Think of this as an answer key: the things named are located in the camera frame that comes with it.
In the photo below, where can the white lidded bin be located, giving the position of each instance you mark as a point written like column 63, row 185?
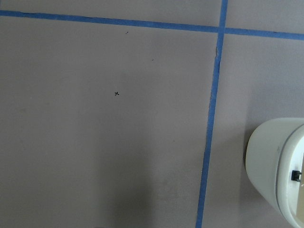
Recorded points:
column 275, row 166

